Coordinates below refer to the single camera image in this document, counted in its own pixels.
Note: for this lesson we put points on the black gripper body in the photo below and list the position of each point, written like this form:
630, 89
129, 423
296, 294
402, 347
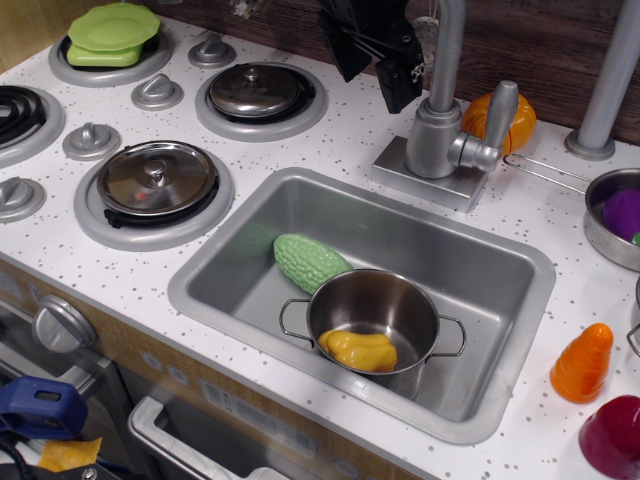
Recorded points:
379, 28

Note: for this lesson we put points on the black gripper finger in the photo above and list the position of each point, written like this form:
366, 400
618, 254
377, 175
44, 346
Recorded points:
400, 83
348, 58

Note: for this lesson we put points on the silver toy faucet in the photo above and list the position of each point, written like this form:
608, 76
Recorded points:
440, 161

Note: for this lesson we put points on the orange toy pumpkin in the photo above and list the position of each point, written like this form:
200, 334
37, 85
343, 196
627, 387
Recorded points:
520, 132

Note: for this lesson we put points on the rear steel pot lid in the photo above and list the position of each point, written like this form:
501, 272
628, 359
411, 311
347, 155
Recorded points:
254, 91

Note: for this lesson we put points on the steel pot lid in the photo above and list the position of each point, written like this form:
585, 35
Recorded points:
156, 178
254, 91

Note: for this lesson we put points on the silver stove knob rear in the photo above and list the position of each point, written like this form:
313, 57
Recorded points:
212, 53

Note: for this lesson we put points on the silver stove knob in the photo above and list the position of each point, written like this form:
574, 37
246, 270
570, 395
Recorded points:
212, 53
91, 142
158, 93
20, 198

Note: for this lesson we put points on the silver stove knob middle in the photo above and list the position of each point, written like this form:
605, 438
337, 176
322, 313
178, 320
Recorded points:
158, 93

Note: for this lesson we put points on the grey vertical pole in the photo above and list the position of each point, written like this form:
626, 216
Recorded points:
593, 140

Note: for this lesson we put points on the green toy bitter gourd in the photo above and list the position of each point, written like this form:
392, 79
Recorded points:
308, 263

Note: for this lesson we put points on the silver sink basin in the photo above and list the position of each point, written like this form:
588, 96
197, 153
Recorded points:
497, 288

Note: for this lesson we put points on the front steel pot lid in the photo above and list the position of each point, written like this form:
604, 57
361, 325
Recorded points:
156, 178

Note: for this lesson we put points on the green plastic plate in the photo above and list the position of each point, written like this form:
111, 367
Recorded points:
114, 27

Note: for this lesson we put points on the purple toy eggplant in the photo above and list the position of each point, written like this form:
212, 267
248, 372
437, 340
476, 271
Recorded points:
620, 214

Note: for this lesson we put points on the green plastic dish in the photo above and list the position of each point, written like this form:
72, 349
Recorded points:
81, 57

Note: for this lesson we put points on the yellow toy bell pepper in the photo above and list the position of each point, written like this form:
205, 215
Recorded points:
364, 352

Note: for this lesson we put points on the silver stove knob front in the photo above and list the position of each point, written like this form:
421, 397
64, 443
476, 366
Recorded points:
91, 142

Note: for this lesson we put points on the black coil burner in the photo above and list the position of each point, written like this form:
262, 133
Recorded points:
31, 120

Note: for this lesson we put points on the orange toy carrot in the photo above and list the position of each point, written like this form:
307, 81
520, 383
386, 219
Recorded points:
579, 373

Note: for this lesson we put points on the silver stove knob left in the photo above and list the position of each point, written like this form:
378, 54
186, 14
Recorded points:
20, 198

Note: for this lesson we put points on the silver oven dial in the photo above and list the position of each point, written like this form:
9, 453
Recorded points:
60, 328

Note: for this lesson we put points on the dark red toy vegetable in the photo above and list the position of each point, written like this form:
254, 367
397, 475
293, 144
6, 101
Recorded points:
609, 439

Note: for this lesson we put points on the blue clamp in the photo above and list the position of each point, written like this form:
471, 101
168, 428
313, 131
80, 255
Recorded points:
38, 408

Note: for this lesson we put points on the yellow tape piece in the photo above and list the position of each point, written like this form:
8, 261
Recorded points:
62, 455

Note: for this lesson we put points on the steel pot with handles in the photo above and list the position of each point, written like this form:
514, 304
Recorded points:
371, 301

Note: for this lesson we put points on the steel saucepan with wire handle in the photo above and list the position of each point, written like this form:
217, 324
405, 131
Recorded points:
597, 192

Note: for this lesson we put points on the silver oven door handle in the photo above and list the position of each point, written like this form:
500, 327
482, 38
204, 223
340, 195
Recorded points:
142, 423

